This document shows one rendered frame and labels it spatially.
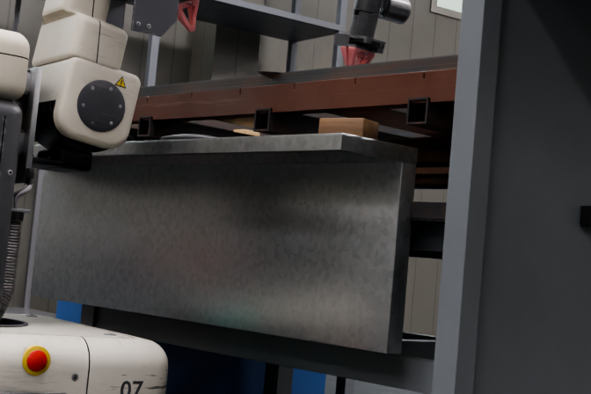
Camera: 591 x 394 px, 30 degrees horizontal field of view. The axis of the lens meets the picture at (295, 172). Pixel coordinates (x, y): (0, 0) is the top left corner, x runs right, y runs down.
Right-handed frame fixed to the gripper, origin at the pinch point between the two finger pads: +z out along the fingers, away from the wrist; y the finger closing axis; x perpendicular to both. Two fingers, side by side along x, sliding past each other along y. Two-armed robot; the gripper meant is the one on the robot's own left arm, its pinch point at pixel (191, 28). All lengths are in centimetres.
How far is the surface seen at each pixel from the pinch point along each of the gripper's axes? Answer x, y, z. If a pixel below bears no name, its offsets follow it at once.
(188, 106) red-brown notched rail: 11.9, -8.0, 16.9
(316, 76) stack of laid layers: 1.1, -45.5, 16.4
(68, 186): 29, 35, 30
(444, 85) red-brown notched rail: 3, -85, 21
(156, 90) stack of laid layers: 7.7, 12.4, 12.4
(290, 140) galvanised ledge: 28, -70, 22
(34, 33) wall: -102, 334, -12
